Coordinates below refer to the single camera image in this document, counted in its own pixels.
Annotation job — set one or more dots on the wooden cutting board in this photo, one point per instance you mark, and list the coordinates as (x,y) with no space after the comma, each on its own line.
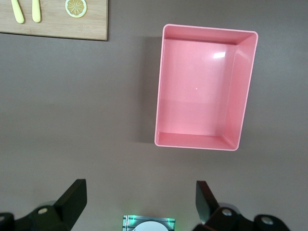
(55,26)

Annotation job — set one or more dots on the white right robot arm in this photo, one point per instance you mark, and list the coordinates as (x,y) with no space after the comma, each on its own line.
(149,227)

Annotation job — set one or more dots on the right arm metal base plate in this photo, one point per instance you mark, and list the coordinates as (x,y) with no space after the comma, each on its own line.
(127,223)

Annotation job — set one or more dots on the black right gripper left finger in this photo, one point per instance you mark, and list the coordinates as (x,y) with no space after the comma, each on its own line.
(72,199)

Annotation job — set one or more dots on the pink plastic bin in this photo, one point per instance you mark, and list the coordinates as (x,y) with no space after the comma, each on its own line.
(197,96)

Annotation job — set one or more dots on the lemon slice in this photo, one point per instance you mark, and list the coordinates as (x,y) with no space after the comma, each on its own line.
(76,8)

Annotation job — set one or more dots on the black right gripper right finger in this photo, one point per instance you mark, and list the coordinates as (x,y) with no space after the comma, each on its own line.
(207,204)

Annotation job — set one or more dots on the yellow plastic fork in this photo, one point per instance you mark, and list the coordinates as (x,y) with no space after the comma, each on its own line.
(36,14)

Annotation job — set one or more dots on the yellow plastic knife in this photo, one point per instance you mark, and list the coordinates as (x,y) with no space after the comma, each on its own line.
(18,15)

